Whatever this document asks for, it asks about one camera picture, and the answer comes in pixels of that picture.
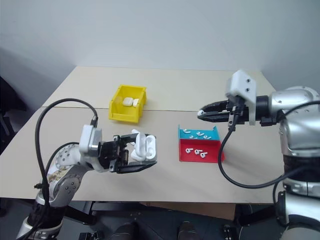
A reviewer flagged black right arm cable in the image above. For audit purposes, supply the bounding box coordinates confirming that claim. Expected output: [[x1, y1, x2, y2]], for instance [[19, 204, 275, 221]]
[[217, 107, 311, 189]]

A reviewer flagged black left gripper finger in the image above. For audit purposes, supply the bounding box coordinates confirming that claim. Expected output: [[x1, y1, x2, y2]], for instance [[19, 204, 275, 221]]
[[115, 160, 158, 175], [120, 133, 140, 146]]

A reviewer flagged dark rounded shape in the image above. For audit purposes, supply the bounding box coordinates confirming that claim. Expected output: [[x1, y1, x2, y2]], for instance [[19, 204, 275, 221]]
[[176, 220, 199, 240], [111, 221, 141, 240]]

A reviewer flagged black chair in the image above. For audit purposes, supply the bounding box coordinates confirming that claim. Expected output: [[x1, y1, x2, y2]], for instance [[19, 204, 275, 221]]
[[0, 74, 28, 156]]

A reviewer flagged blue open tray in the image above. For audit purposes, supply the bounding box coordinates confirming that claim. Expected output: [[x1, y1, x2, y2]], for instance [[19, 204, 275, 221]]
[[177, 123, 221, 143]]

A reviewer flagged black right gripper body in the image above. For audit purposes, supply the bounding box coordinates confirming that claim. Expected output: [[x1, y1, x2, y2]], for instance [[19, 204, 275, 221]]
[[226, 96, 251, 125]]

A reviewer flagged brown under-table panel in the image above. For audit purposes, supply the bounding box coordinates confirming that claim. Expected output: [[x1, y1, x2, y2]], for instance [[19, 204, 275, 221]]
[[141, 201, 237, 221]]

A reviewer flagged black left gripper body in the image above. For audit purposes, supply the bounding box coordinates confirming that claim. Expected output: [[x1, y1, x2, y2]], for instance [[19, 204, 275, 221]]
[[98, 134, 131, 174]]

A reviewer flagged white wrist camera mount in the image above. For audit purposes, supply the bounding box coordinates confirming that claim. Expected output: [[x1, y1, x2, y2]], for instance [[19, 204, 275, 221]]
[[225, 69, 258, 126], [79, 124, 111, 174]]

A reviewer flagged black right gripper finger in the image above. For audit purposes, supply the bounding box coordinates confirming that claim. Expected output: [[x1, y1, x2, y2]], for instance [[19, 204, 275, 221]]
[[197, 111, 231, 123], [200, 100, 229, 113]]

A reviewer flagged black table frame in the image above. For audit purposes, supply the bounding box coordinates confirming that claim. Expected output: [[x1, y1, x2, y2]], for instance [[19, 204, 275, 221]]
[[65, 199, 149, 226]]

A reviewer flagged yellow plastic bin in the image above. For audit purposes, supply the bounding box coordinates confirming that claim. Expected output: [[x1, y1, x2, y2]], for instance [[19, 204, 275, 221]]
[[108, 84, 148, 125]]

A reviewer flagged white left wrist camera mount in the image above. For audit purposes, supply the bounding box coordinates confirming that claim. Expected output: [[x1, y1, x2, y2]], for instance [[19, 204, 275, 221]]
[[79, 124, 111, 174]]

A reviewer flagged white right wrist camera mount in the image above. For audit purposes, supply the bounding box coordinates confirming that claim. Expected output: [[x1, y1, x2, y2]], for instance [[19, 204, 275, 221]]
[[225, 69, 258, 126]]

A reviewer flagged red open tray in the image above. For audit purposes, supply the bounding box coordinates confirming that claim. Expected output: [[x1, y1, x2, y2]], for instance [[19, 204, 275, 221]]
[[179, 138, 227, 164]]

